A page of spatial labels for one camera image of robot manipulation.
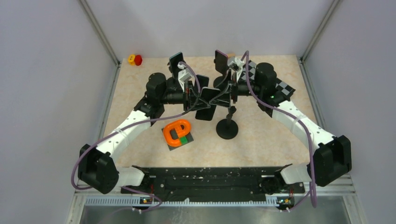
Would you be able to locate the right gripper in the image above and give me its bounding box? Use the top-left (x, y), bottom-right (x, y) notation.
top-left (210, 70), bottom-right (263, 108)

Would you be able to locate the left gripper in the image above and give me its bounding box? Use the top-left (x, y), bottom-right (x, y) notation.
top-left (159, 80), bottom-right (211, 112)

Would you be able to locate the black phone with purple edge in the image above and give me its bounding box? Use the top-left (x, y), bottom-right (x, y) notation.
top-left (214, 50), bottom-right (229, 76)

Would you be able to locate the teal edged black phone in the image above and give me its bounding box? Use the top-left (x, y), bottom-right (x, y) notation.
top-left (167, 52), bottom-right (185, 79)

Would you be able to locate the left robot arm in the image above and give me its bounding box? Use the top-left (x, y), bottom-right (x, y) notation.
top-left (71, 72), bottom-right (210, 194)

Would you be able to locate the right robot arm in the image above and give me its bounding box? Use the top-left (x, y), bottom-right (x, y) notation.
top-left (214, 61), bottom-right (352, 192)

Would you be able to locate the green building brick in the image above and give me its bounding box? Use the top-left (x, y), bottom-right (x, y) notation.
top-left (179, 136), bottom-right (188, 145)

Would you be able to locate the black grey chessboard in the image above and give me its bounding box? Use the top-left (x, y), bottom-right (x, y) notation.
top-left (238, 60), bottom-right (295, 100)

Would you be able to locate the red toy block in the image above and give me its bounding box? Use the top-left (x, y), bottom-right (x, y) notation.
top-left (134, 55), bottom-right (142, 66)

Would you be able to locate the yellow toy block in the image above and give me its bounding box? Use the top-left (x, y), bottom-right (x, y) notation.
top-left (127, 54), bottom-right (136, 66)

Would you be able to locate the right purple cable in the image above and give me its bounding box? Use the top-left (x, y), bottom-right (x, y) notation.
top-left (240, 51), bottom-right (318, 208)

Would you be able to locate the orange plastic ring toy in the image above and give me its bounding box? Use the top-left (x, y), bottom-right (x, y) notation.
top-left (162, 119), bottom-right (191, 148)

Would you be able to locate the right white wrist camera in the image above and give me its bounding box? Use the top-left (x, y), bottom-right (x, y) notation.
top-left (227, 56), bottom-right (246, 82)

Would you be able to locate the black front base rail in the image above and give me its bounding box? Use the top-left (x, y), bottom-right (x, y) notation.
top-left (92, 166), bottom-right (310, 203)

